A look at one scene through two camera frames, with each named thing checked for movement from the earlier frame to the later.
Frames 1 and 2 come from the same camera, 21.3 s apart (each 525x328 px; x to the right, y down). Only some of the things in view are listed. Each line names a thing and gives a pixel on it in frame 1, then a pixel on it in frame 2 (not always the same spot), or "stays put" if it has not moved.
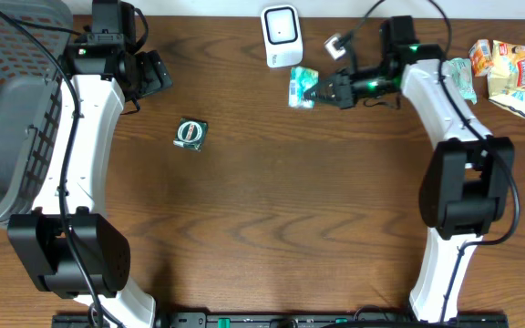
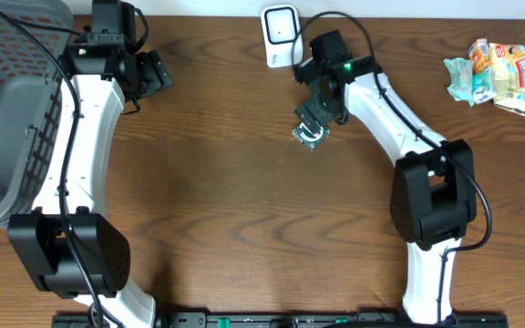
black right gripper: [341, 96] to [319, 115]
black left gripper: [158, 76] stays put
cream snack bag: [513, 78] stays put
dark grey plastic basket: [15, 105] stays put
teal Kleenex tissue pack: [301, 78] to [484, 86]
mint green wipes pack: [459, 69] stays put
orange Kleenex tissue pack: [480, 56] stays put
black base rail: [245, 320] stays put
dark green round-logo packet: [190, 134] to [309, 138]
